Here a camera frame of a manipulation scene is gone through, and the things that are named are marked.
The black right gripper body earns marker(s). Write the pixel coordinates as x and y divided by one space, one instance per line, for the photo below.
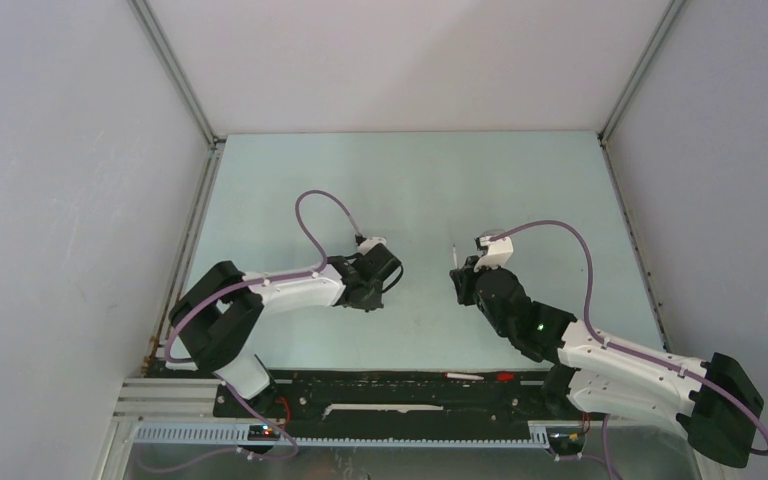
467 291

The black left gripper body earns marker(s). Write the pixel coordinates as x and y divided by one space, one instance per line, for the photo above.
372 299

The white pen red cap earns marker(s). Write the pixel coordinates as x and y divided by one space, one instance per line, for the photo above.
497 377

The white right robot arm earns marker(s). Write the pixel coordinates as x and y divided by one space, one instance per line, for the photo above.
711 403

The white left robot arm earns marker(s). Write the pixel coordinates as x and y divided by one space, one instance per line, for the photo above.
213 322

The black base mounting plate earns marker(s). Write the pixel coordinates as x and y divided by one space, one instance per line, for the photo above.
416 406

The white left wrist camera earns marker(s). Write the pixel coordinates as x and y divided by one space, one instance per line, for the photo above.
365 244

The aluminium frame rail left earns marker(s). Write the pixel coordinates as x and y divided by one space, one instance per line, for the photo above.
195 194

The aluminium frame rail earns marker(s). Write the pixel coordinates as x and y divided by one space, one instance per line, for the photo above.
659 37
195 194

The aluminium frame rail right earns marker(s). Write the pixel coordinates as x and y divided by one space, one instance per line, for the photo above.
659 37

